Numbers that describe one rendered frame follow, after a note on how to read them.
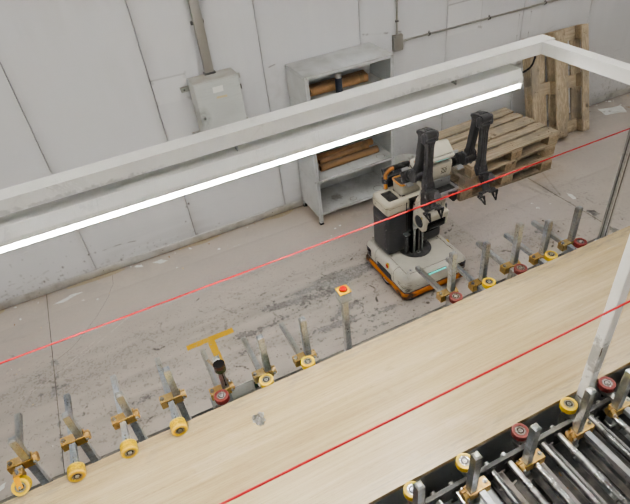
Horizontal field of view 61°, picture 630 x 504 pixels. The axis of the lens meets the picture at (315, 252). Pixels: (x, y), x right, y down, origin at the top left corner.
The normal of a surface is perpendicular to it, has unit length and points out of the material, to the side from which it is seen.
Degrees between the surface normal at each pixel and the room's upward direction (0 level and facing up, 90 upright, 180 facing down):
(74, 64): 90
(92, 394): 0
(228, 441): 0
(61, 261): 90
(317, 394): 0
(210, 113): 90
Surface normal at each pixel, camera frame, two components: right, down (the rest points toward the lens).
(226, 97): 0.43, 0.53
